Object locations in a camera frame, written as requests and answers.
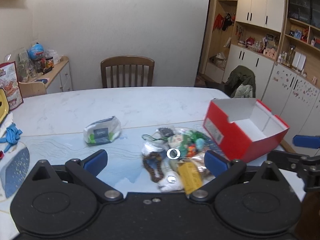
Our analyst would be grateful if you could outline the silver foil snack bag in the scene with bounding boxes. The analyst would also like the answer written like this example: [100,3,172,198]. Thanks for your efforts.
[189,151,215,180]

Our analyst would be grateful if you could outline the yellow small carton box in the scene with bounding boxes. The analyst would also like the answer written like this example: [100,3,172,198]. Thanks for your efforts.
[178,162,203,195]

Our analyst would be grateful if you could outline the teal egg-shaped keychain toy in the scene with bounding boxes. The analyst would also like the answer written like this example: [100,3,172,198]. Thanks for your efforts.
[195,138,205,151]

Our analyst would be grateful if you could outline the orange red figurine keychain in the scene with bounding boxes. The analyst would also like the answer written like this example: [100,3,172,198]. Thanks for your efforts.
[186,144,197,158]

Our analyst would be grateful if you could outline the brown scrunchie hair tie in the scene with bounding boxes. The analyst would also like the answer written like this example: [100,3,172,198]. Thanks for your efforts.
[142,151,164,183]

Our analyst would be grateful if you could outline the bag of black small parts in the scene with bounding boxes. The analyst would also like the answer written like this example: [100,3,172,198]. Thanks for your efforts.
[158,127,175,138]

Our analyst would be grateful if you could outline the green cartoon plush pouch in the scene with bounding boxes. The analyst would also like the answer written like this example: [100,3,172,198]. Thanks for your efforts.
[168,130,201,157]

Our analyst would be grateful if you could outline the red cardboard shoe box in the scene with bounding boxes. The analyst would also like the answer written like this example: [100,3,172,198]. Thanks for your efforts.
[203,98,290,163]

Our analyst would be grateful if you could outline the green jacket on chair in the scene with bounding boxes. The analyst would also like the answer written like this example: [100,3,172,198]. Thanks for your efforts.
[224,65,256,98]

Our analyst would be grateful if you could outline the white sideboard cabinet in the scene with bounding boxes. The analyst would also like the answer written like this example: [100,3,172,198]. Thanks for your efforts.
[25,56,73,94]

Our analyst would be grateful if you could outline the light wooden child chair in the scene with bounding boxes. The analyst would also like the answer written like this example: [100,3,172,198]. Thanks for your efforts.
[19,82,47,99]

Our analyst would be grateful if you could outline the yellow tissue box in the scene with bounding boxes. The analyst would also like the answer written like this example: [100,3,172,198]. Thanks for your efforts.
[0,88,9,124]

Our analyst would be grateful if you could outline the brown wooden chair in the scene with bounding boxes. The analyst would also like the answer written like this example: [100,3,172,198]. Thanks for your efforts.
[100,55,155,88]

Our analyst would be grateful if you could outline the red snack package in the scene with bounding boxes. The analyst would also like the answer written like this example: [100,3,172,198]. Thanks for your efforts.
[0,61,23,111]

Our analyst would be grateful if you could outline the blue globe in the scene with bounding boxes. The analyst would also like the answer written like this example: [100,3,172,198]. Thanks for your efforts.
[28,43,44,60]

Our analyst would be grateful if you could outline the silver key ring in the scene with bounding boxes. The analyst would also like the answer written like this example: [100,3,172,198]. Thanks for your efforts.
[166,148,181,160]

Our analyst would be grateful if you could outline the white wall cabinet unit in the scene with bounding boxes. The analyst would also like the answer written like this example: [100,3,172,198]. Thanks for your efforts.
[207,0,319,143]

